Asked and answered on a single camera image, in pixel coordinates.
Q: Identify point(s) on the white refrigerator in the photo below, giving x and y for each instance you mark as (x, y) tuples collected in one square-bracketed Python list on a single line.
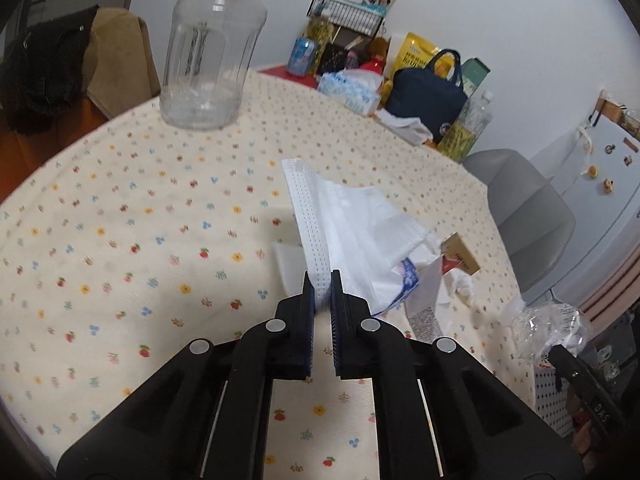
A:
[(600, 220)]

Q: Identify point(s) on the navy lunch bag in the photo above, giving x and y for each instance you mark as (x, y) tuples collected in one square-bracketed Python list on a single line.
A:
[(430, 97)]

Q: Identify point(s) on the large clear water jug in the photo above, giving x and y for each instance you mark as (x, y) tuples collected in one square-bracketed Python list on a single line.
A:
[(210, 60)]

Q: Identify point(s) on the small crumpled white tissue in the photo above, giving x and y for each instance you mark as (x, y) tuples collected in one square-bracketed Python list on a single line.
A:
[(460, 287)]

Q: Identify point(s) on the clear plastic bag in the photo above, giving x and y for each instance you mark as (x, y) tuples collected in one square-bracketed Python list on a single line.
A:
[(540, 325)]

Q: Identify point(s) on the brown round jar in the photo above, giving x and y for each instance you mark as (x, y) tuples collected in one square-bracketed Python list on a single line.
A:
[(380, 47)]

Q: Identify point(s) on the grey chair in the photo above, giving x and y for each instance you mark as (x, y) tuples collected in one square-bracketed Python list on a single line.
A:
[(530, 220)]

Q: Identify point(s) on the wooden hook rack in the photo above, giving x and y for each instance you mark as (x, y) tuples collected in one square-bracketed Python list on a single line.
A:
[(612, 107)]

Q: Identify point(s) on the green carton box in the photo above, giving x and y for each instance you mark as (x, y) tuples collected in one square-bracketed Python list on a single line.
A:
[(477, 77)]

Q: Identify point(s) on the white hanging bag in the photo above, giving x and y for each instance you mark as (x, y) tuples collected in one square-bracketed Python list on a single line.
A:
[(565, 160)]

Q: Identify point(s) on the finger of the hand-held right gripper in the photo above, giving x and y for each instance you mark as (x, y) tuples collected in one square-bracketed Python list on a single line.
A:
[(567, 367)]

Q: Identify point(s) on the black mesh basket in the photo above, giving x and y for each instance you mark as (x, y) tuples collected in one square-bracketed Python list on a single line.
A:
[(335, 57)]

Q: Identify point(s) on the torn red white paper packet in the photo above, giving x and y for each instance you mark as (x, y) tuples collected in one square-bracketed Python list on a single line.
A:
[(425, 310)]

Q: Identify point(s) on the blue drink can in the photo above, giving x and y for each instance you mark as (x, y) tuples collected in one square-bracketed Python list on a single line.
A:
[(302, 57)]

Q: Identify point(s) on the orange round magnet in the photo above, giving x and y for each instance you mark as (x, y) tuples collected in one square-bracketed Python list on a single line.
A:
[(592, 171)]

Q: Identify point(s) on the red table mat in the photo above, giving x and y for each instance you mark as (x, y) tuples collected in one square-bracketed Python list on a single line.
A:
[(280, 72)]

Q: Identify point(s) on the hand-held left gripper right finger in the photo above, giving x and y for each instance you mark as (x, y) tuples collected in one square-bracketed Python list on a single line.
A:
[(336, 330)]

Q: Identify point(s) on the white dotted bin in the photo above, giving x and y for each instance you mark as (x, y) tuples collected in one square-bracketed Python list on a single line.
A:
[(550, 400)]

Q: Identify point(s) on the white face mask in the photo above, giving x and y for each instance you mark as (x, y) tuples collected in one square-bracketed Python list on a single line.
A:
[(309, 210)]

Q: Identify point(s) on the white paper tissue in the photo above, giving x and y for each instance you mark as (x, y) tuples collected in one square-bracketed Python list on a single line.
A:
[(370, 230)]

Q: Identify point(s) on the plastic bottle with yellow liquid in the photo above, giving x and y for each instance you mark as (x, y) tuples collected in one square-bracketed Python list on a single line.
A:
[(465, 130)]

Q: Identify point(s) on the blue white tissue box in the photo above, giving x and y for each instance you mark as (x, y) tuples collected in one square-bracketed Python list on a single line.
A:
[(350, 91)]

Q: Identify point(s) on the crumpled white napkin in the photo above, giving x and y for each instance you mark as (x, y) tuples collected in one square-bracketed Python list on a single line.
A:
[(405, 127)]

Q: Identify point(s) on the blue white plastic wrapper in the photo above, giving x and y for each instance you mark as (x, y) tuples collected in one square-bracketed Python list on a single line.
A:
[(406, 280)]

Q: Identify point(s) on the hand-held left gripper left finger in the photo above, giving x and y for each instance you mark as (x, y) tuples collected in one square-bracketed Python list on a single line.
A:
[(307, 320)]

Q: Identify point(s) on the glass jar with yellow contents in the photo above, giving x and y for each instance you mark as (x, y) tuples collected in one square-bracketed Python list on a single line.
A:
[(320, 35)]

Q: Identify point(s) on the yellow magnet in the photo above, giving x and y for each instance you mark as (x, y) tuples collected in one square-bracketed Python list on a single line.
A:
[(608, 185)]

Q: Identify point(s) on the yellow snack packet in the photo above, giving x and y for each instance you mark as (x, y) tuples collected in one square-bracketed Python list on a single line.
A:
[(417, 50)]

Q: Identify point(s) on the red container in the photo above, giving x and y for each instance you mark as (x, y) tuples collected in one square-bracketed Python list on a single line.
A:
[(372, 66)]

